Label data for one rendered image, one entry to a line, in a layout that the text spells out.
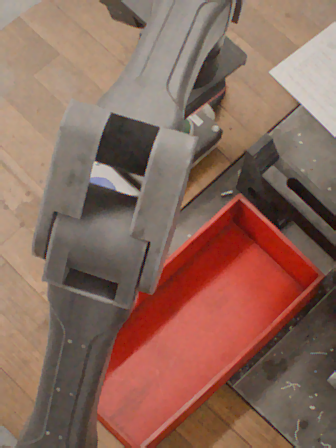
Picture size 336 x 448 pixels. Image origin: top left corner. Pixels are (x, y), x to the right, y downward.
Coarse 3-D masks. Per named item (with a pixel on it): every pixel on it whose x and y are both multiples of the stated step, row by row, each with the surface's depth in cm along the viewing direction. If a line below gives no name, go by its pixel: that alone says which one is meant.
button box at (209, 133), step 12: (204, 108) 124; (192, 120) 123; (204, 120) 123; (192, 132) 122; (204, 132) 123; (216, 132) 123; (204, 144) 122; (216, 144) 125; (204, 156) 125; (132, 180) 121
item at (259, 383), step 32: (288, 128) 127; (320, 128) 127; (320, 160) 126; (224, 192) 124; (192, 224) 122; (288, 224) 123; (320, 256) 122; (320, 288) 120; (320, 320) 119; (288, 352) 117; (320, 352) 118; (256, 384) 116; (288, 384) 116; (320, 384) 116; (288, 416) 115; (320, 416) 115
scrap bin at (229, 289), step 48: (192, 240) 115; (240, 240) 121; (288, 240) 116; (192, 288) 119; (240, 288) 119; (288, 288) 120; (144, 336) 117; (192, 336) 117; (240, 336) 117; (144, 384) 115; (192, 384) 115; (144, 432) 113
